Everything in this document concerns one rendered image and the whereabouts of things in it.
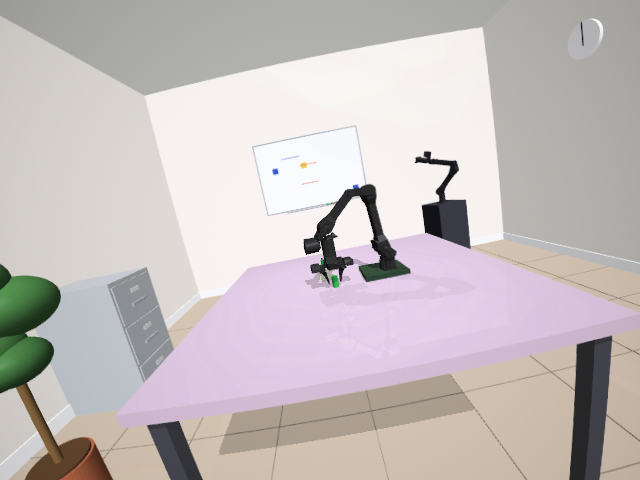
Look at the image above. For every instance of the beige square block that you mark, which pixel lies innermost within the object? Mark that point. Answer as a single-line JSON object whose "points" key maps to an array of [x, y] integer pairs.
{"points": [[321, 276]]}

